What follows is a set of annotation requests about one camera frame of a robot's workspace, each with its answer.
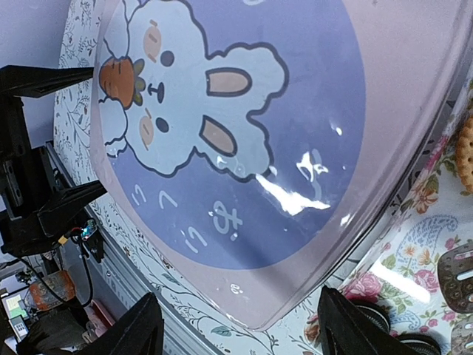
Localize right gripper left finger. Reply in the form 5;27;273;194
77;292;164;355

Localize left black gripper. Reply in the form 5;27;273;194
1;65;106;255

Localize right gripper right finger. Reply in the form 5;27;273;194
318;286;418;354

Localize metal serving tongs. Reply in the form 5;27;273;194
438;243;472;354

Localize silver metal tray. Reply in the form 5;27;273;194
90;1;472;331

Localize black sandwich cookie left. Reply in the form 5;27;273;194
353;300;391;334

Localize black sandwich cookie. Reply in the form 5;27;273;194
398;334;441;355
353;300;391;334

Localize floral cookie tray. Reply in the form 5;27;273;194
302;73;473;355

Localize black sandwich cookie right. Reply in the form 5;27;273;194
398;334;441;355

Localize orange drink bottle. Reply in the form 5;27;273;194
29;270;75;311

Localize front aluminium rail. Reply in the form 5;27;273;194
44;140;222;355

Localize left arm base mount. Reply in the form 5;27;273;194
58;218;104;263

